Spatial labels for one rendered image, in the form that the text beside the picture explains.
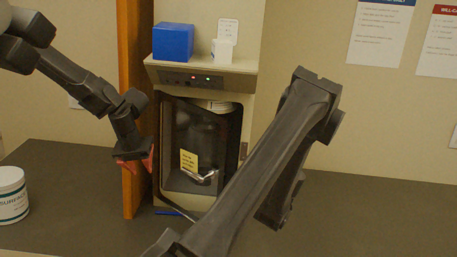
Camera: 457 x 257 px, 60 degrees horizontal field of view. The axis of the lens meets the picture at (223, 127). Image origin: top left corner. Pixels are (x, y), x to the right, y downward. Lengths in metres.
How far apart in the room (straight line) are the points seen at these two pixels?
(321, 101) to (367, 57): 1.10
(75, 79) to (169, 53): 0.28
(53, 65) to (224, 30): 0.49
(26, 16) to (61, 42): 1.32
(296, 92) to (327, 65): 1.08
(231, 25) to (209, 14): 0.07
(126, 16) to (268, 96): 0.77
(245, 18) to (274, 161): 0.70
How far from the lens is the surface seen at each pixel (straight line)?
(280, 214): 0.93
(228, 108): 1.29
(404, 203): 1.75
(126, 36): 1.15
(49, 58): 0.97
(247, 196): 0.51
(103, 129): 1.89
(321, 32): 1.64
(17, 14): 0.52
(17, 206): 1.46
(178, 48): 1.10
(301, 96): 0.60
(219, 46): 1.11
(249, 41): 1.19
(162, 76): 1.18
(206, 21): 1.19
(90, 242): 1.35
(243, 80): 1.13
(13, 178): 1.43
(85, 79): 0.98
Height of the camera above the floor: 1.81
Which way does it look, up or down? 24 degrees down
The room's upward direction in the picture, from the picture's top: 5 degrees clockwise
